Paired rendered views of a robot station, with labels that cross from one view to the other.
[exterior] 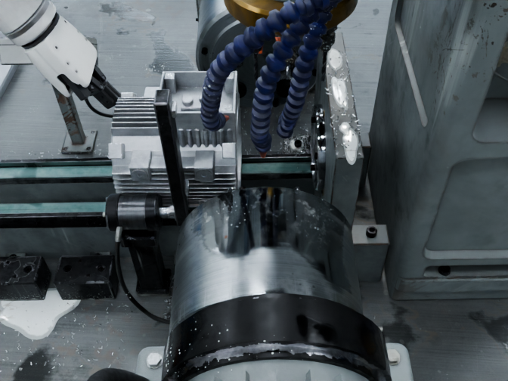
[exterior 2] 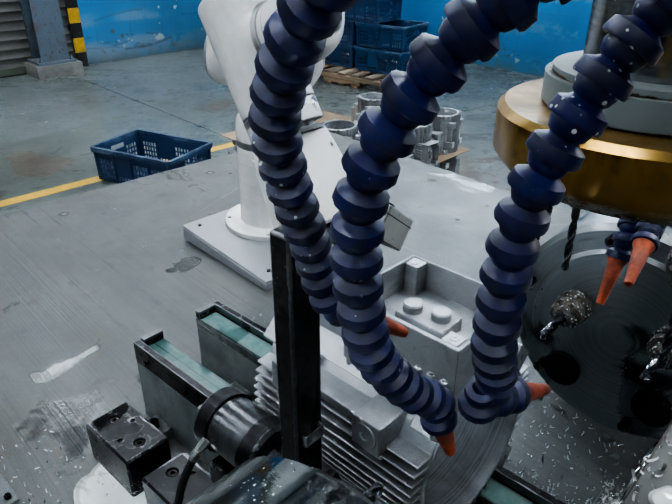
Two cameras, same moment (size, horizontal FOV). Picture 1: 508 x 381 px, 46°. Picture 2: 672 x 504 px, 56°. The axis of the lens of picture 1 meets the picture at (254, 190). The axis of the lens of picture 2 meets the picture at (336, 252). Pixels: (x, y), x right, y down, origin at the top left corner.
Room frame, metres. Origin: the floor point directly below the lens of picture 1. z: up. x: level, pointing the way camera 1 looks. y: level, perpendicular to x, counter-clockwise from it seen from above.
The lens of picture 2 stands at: (0.32, -0.16, 1.43)
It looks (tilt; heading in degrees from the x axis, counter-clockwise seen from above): 28 degrees down; 42
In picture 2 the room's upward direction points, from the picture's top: straight up
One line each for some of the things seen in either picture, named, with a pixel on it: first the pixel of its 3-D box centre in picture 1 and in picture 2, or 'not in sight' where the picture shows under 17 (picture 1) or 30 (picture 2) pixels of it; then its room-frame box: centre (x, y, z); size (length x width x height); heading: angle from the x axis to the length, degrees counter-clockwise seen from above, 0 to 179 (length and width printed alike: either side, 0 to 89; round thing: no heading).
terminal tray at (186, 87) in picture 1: (199, 109); (430, 331); (0.72, 0.08, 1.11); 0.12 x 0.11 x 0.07; 88
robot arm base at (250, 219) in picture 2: not in sight; (266, 182); (1.18, 0.80, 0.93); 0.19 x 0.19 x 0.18
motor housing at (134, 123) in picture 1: (181, 150); (390, 393); (0.72, 0.12, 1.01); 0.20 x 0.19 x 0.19; 88
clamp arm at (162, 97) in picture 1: (172, 165); (297, 376); (0.59, 0.11, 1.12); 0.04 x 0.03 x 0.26; 89
